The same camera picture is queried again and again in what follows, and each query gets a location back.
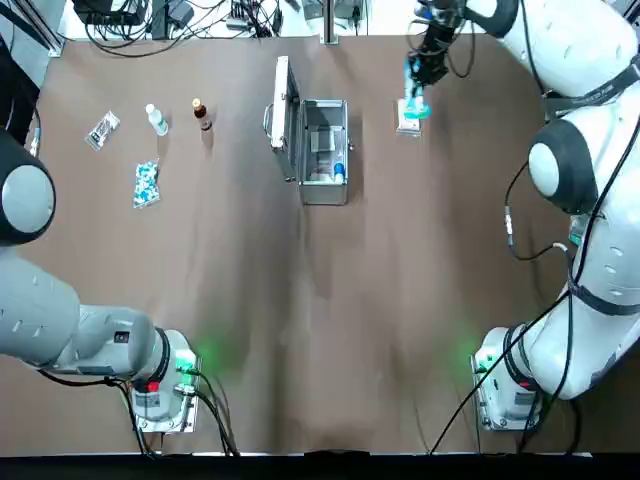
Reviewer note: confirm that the blue white capsule bag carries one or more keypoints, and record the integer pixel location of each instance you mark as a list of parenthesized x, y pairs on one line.
[(146, 184)]

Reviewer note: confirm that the translucent white bottle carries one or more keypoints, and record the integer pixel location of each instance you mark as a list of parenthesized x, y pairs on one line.
[(157, 122)]

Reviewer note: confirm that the white bottle blue cap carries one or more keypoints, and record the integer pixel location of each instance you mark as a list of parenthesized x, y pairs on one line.
[(339, 170)]

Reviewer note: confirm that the white red packet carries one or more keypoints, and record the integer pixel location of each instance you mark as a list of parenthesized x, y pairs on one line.
[(321, 171)]

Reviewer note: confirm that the aluminium post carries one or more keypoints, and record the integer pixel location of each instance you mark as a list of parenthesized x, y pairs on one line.
[(331, 22)]

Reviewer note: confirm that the brown bottle orange cap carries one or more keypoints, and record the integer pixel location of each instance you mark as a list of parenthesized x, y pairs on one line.
[(202, 117)]

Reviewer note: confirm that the black network switch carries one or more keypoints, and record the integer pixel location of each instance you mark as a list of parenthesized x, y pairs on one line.
[(110, 10)]

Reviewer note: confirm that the black plug adapter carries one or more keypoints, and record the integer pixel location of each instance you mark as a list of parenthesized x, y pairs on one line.
[(180, 9)]

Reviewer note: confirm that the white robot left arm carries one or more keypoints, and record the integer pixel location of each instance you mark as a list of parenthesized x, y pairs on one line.
[(40, 310)]

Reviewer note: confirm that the small teal packet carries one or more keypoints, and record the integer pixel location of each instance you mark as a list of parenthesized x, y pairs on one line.
[(575, 235)]

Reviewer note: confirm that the teal cotton swab packet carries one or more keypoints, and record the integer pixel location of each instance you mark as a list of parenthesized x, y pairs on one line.
[(415, 107)]

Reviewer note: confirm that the silver aluminium case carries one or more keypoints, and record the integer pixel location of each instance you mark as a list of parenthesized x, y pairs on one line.
[(322, 195)]

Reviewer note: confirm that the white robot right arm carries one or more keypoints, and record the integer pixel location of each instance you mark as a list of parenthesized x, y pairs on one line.
[(590, 150)]

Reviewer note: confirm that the black power strip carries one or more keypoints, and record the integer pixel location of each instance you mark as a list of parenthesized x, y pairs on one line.
[(252, 15)]

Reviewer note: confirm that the aluminium frame rail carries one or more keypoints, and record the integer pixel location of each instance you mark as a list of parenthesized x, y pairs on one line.
[(45, 30)]

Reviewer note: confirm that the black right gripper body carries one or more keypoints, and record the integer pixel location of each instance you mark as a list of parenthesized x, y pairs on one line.
[(440, 37)]

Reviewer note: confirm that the white gauze pack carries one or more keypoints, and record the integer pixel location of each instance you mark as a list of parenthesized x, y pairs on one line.
[(407, 127)]

